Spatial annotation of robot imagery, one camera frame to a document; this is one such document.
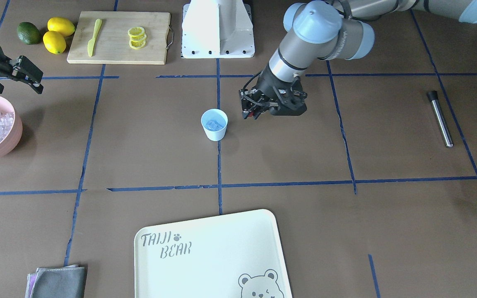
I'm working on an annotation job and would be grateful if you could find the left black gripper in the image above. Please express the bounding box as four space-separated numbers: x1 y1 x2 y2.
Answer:
239 65 278 120

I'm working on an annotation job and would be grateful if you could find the ice cube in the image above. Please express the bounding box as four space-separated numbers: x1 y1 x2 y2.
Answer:
204 119 224 132

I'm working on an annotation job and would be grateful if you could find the steel muddler with black tip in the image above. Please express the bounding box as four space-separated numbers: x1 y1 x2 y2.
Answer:
426 90 453 148

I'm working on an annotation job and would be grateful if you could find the light blue plastic cup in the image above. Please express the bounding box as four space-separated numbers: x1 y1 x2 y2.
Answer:
200 109 229 142

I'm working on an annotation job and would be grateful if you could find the yellow lemon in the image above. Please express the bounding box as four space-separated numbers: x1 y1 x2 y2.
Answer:
42 31 67 55
47 17 76 37

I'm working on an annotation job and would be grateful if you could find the green avocado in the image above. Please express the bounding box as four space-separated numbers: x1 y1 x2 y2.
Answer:
17 22 42 45

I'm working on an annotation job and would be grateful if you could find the pink bowl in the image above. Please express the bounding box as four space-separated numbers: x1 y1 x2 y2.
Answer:
0 96 23 158

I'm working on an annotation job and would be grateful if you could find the wooden cutting board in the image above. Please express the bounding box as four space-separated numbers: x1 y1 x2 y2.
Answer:
67 11 171 65

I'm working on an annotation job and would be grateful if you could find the yellow plastic knife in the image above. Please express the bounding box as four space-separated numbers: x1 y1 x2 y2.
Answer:
87 19 102 57

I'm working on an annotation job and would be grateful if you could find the lemon slices stack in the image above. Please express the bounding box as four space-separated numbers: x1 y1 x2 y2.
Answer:
127 26 147 50

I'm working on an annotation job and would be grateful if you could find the cream bear tray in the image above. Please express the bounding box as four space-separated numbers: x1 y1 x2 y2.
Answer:
134 209 293 298

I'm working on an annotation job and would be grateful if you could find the grey folded cloth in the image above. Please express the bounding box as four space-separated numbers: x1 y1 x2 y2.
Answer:
24 264 87 298

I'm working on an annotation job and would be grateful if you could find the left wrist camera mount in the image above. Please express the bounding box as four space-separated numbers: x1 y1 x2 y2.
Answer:
270 76 307 116

